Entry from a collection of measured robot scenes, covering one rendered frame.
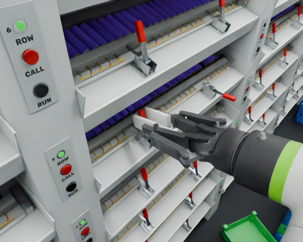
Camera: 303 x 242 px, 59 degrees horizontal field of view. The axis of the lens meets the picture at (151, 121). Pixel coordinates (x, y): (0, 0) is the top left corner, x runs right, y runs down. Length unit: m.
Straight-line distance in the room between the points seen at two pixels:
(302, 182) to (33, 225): 0.42
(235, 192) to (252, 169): 1.29
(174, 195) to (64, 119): 0.66
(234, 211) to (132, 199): 0.96
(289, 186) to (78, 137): 0.30
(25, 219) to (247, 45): 0.73
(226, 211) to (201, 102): 0.96
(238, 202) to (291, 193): 1.27
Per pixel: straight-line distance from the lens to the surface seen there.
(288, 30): 1.32
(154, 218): 0.93
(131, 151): 0.59
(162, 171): 0.79
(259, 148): 0.41
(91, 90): 0.44
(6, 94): 0.33
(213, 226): 1.54
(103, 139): 0.57
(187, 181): 1.02
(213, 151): 0.44
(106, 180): 0.55
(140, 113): 0.56
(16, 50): 0.32
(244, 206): 1.65
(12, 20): 0.31
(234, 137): 0.43
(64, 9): 0.35
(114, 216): 0.72
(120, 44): 0.50
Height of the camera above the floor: 1.32
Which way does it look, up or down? 40 degrees down
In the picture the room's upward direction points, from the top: straight up
